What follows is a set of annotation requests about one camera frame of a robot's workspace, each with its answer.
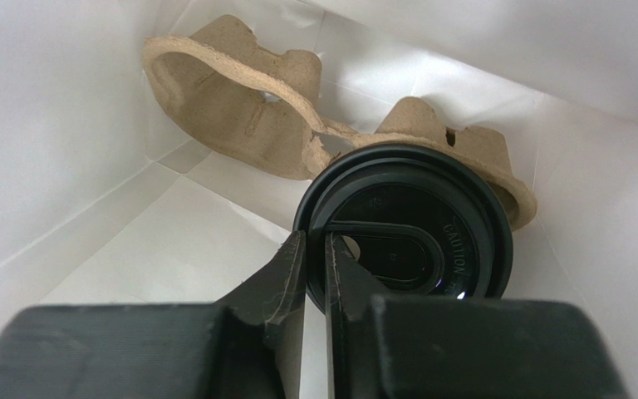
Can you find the white paper bag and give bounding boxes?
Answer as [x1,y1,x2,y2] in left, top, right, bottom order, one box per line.
[0,1,638,398]

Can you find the pulp cup carrier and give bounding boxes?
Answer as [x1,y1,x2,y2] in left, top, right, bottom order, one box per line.
[141,15,537,230]

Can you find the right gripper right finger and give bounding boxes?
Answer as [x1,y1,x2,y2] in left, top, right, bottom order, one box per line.
[325,233,390,398]

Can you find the black cup lid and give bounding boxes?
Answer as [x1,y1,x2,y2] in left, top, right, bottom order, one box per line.
[293,144,513,308]

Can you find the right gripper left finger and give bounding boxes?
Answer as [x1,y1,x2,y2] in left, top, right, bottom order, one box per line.
[213,232,307,398]

